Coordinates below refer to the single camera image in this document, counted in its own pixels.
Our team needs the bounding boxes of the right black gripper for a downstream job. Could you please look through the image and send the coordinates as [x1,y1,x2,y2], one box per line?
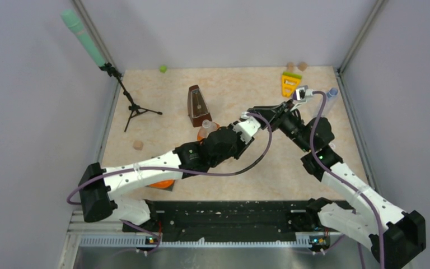
[249,99,312,152]

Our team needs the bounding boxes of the orange juice bottle yellow cap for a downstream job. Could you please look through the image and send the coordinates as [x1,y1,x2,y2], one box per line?
[197,119,220,141]

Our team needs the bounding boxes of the clear small water bottle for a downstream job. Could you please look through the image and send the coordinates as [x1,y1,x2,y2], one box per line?
[314,87,339,118]

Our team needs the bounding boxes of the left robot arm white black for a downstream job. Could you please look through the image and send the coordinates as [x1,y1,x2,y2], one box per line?
[78,120,260,223]

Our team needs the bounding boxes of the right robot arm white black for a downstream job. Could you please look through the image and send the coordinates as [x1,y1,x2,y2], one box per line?
[246,101,426,268]

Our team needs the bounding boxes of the yellow triangular toy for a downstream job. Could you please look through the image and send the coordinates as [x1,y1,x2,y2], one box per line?
[281,71,302,98]

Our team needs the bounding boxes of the brown wooden metronome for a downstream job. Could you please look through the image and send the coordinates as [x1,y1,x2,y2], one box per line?
[187,85,212,128]

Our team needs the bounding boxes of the tan wooden block left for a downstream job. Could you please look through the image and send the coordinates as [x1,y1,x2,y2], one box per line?
[286,62,296,73]

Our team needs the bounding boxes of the tan wooden block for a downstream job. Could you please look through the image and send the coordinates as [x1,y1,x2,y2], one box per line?
[297,61,309,72]
[286,62,296,73]

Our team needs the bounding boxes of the tan wooden block right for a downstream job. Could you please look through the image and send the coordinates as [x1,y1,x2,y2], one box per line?
[297,61,309,72]

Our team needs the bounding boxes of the dark grey square mat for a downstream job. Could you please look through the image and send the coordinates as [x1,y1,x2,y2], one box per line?
[147,180,175,192]

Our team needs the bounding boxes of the orange tape dispenser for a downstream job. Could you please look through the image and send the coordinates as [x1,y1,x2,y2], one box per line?
[148,180,175,189]

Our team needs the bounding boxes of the tan wooden cube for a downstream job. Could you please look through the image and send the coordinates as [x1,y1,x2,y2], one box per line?
[132,140,144,151]

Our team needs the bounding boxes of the black tripod microphone stand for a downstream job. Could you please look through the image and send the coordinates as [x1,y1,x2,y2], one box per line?
[99,63,163,132]

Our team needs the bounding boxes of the mint green microphone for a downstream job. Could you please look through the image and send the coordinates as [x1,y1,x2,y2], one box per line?
[60,10,106,70]

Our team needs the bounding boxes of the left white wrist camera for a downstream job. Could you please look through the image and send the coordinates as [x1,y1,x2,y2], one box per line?
[233,112,264,145]

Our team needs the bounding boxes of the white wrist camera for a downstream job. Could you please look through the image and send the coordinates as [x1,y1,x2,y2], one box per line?
[291,85,314,110]
[233,112,264,145]

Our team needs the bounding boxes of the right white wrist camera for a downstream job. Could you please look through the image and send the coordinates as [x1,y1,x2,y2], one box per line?
[291,85,314,110]

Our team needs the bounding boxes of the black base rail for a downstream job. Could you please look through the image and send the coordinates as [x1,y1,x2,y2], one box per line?
[122,200,349,244]

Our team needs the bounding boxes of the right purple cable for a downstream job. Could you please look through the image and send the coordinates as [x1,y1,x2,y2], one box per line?
[309,91,386,269]

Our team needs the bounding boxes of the grey toothed cable tray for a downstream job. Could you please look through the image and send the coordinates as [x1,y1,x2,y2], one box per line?
[79,233,324,248]

